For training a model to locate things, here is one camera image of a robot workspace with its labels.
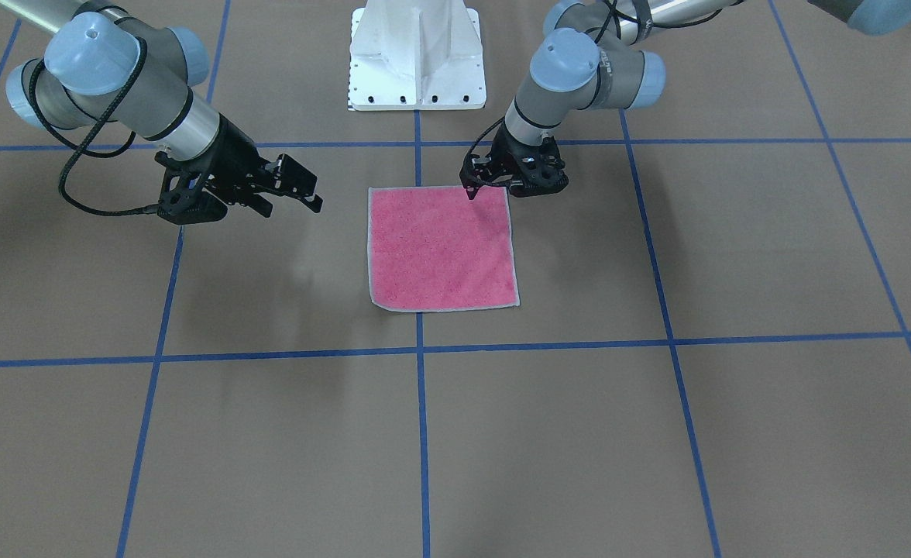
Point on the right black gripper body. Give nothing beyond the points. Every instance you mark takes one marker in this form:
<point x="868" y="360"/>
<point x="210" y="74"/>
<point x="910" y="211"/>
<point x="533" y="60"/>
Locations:
<point x="236" y="154"/>

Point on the white camera mast with base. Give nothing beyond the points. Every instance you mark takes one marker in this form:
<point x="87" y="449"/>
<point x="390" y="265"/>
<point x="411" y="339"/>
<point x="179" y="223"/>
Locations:
<point x="416" y="56"/>

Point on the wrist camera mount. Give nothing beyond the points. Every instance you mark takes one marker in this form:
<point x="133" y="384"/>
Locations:
<point x="523" y="188"/>
<point x="183" y="199"/>

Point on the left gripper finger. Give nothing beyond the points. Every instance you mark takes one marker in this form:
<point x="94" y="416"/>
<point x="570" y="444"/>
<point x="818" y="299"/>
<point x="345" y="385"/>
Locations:
<point x="475" y="173"/>

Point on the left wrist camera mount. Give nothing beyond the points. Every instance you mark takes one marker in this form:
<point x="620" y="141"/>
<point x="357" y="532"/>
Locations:
<point x="523" y="188"/>

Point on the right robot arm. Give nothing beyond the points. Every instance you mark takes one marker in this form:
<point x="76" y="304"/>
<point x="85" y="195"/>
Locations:
<point x="103" y="65"/>

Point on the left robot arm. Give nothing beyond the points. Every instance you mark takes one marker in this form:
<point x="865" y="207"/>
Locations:
<point x="591" y="58"/>

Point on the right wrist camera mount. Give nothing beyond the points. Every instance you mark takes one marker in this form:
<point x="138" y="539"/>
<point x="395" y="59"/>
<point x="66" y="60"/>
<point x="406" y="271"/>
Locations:
<point x="183" y="199"/>

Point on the pink towel with grey edge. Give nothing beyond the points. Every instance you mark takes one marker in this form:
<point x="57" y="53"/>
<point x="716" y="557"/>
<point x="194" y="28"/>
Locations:
<point x="432" y="250"/>

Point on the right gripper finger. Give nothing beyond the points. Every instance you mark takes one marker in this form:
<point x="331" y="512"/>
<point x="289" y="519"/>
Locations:
<point x="292" y="179"/>
<point x="258" y="200"/>

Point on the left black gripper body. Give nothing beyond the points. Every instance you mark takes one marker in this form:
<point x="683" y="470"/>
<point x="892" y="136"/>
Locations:
<point x="515" y="145"/>

